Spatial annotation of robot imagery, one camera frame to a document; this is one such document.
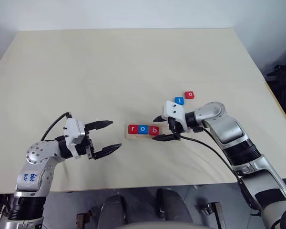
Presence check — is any dark rounded shape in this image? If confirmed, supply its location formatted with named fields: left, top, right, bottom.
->
left=101, top=194, right=127, bottom=225
left=155, top=188, right=194, bottom=224

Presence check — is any red letter r block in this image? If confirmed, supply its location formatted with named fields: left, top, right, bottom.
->
left=128, top=124, right=140, bottom=135

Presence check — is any wooden letter tray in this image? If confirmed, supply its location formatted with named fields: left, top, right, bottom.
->
left=124, top=123, right=175, bottom=141

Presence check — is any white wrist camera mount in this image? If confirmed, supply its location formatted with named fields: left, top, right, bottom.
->
left=62, top=118, right=87, bottom=160
left=161, top=100, right=192, bottom=133

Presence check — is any red letter b block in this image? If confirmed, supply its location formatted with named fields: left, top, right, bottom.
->
left=148, top=125, right=160, bottom=136

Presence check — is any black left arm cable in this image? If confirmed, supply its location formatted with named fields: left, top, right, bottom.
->
left=40, top=112, right=73, bottom=142

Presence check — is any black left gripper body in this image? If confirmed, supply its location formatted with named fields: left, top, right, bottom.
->
left=74, top=124, right=97, bottom=161

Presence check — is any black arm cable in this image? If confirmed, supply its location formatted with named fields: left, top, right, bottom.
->
left=40, top=112, right=73, bottom=142
left=180, top=127, right=263, bottom=212

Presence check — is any grey metal stand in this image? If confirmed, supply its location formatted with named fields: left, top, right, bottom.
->
left=195, top=201, right=227, bottom=229

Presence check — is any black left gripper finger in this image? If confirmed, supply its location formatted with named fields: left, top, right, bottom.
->
left=93, top=143, right=123, bottom=160
left=84, top=120, right=114, bottom=132

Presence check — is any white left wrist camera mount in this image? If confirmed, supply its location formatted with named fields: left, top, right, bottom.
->
left=62, top=118, right=87, bottom=160

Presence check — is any rusty brown metal bracket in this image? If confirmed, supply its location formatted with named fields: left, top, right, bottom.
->
left=75, top=209, right=96, bottom=229

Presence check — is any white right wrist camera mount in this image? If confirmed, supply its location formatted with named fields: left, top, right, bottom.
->
left=161, top=100, right=192, bottom=133

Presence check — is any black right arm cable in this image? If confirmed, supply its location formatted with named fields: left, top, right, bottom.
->
left=180, top=127, right=263, bottom=212

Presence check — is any black chair base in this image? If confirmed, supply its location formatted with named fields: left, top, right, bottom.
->
left=266, top=62, right=286, bottom=126

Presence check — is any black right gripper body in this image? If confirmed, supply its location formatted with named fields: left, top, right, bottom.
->
left=167, top=118, right=185, bottom=141

